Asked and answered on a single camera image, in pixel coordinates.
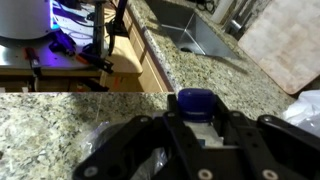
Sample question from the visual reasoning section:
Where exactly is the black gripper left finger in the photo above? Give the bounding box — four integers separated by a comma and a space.
71, 93, 208, 180

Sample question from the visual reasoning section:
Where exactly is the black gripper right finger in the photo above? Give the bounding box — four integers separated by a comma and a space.
211, 98, 320, 180

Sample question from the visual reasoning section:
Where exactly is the bottle with blue cap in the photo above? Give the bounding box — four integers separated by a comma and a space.
153, 87, 241, 150

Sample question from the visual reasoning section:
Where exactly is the wooden cutting board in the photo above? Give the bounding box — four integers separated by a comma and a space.
238, 0, 320, 94

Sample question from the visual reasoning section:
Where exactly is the robot mounting table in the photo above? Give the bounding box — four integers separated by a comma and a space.
0, 0, 143, 92

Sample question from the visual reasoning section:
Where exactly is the stainless steel sink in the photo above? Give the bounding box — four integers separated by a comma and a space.
146, 0, 238, 59

